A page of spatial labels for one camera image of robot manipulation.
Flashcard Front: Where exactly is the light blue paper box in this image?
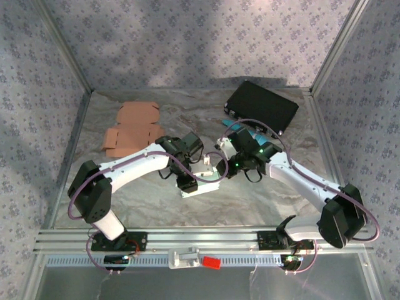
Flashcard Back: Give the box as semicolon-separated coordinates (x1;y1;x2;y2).
180;168;221;199

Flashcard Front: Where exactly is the brown paper box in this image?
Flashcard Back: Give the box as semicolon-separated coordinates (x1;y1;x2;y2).
100;101;163;159

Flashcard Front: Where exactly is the teal blue tube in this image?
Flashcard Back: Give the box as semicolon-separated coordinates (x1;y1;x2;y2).
221;118;273;148

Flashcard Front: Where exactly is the black flat case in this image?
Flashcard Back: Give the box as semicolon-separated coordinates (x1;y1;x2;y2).
224;80;299;137

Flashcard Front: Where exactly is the red plastic block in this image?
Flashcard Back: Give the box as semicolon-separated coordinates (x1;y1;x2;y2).
202;256;222;270

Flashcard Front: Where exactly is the small black board green light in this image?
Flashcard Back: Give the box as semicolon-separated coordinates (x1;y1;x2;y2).
104;254;129;271
280;254;304;271

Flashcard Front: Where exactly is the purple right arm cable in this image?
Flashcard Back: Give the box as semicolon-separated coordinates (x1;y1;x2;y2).
218;117;381;276

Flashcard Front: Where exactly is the aluminium side rail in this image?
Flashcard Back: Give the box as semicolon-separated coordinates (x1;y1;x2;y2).
40;89;94;231
302;89;357;228

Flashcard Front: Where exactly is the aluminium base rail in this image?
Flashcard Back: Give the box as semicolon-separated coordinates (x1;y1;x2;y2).
33;226;374;253

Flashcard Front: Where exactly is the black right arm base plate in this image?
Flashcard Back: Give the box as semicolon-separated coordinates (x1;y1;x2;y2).
257;230;315;251

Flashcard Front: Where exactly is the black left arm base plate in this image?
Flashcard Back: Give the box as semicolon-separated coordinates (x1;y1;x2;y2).
90;229;148;253

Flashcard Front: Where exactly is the white plastic bracket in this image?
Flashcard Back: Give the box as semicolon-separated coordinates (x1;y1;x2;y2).
167;246;201;269

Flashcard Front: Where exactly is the grey slotted cable duct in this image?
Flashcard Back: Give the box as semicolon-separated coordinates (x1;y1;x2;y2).
46;253;282;268

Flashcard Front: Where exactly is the aluminium frame post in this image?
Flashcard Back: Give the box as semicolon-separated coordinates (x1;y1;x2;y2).
309;0;373;94

